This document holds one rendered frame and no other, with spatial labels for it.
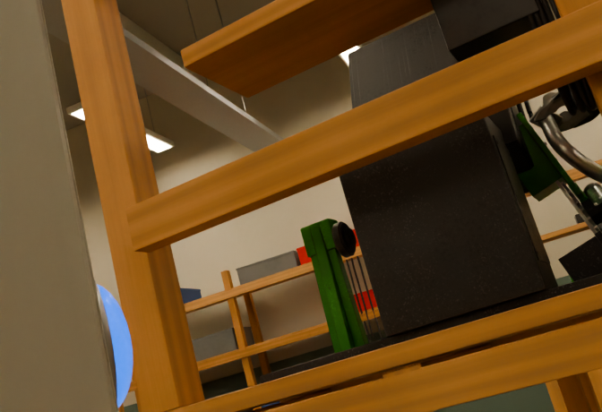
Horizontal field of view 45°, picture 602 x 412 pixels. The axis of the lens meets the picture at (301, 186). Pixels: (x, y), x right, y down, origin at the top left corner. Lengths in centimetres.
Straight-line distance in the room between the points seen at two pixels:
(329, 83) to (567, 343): 683
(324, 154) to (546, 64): 39
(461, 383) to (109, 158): 85
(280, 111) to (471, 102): 682
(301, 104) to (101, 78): 633
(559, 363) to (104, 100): 104
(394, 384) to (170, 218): 52
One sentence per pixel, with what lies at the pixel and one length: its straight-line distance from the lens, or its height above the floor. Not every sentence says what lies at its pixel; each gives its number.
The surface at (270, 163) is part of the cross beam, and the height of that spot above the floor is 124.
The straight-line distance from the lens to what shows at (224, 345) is 725.
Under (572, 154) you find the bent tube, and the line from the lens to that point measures 147.
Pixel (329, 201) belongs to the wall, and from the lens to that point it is 755.
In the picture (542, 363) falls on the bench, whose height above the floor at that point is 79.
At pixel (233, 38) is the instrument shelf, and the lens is 142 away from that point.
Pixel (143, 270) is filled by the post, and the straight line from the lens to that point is 149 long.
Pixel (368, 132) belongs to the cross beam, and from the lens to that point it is 123.
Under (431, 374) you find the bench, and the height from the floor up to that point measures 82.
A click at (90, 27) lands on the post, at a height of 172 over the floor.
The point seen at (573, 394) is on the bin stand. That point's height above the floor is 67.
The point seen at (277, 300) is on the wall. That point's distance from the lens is 763.
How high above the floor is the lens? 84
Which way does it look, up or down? 16 degrees up
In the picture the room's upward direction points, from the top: 16 degrees counter-clockwise
